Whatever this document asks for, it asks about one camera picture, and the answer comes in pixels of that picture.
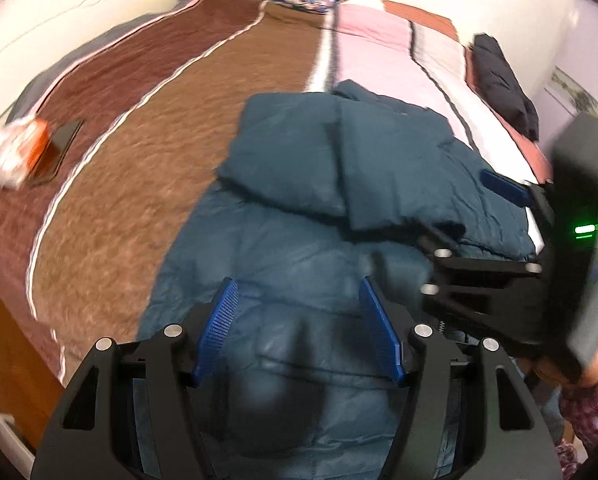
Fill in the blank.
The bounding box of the dark teal puffer jacket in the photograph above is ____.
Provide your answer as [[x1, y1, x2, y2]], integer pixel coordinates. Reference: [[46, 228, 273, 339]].
[[139, 81, 535, 479]]

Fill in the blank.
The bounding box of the person right hand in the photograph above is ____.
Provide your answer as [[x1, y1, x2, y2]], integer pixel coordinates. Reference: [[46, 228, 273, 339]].
[[527, 345, 598, 389]]

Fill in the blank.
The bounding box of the black folded jacket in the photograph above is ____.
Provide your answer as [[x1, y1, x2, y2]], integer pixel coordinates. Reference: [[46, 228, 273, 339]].
[[471, 34, 540, 142]]

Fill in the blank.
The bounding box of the lilac wardrobe door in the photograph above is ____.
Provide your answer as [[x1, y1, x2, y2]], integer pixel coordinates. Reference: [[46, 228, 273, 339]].
[[533, 0, 598, 153]]

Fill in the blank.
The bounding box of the black smartphone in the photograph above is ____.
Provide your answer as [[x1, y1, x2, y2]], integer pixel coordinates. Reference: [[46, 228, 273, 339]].
[[27, 119, 84, 188]]

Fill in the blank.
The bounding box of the striped fleece bed blanket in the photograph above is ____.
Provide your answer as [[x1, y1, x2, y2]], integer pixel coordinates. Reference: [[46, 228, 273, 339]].
[[0, 0, 549, 378]]

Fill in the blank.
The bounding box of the orange white plastic packet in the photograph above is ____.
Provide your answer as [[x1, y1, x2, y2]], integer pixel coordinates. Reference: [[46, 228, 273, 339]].
[[0, 115, 50, 190]]

